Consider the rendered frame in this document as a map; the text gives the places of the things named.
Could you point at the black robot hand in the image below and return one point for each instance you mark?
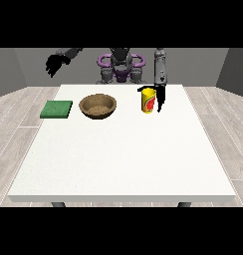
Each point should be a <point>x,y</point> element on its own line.
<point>55,65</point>
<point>161,94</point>

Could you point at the brown wooden bowl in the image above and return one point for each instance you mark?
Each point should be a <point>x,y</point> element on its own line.
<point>98,106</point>

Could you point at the grey robot trunk purple rings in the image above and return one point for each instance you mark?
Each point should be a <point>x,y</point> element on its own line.
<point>121,66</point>

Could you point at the green square pad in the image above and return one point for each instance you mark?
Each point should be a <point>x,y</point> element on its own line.
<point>56,109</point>

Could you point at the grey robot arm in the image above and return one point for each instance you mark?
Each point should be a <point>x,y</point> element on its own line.
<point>71,52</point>
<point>160,66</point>

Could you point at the yellow cup with melon print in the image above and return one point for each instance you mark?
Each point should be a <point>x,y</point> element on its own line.
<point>148,100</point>

